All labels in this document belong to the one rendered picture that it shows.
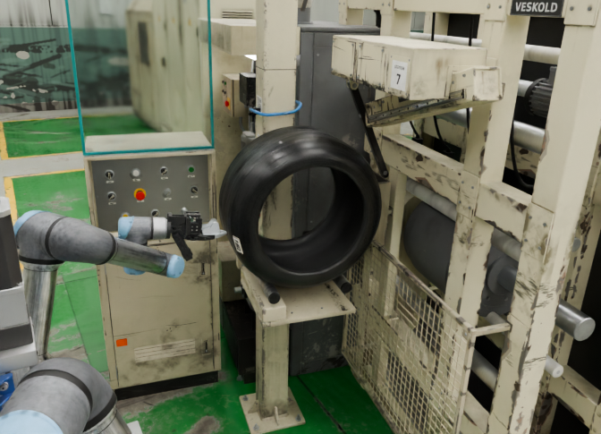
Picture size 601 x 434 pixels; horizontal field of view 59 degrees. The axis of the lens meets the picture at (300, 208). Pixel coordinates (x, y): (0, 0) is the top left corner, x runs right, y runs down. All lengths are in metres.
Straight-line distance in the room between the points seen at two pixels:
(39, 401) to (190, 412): 2.03
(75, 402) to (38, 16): 9.87
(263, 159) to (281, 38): 0.51
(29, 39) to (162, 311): 8.24
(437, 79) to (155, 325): 1.78
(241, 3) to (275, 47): 3.13
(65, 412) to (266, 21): 1.53
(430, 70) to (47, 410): 1.25
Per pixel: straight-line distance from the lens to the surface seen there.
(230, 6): 5.13
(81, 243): 1.49
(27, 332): 1.18
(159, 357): 2.84
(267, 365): 2.57
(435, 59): 1.61
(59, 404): 0.87
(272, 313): 1.97
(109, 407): 0.99
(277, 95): 2.08
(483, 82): 1.60
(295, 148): 1.78
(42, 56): 10.53
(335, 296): 2.16
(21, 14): 10.55
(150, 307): 2.68
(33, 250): 1.57
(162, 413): 2.87
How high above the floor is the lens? 1.88
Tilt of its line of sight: 21 degrees down
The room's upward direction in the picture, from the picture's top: 2 degrees clockwise
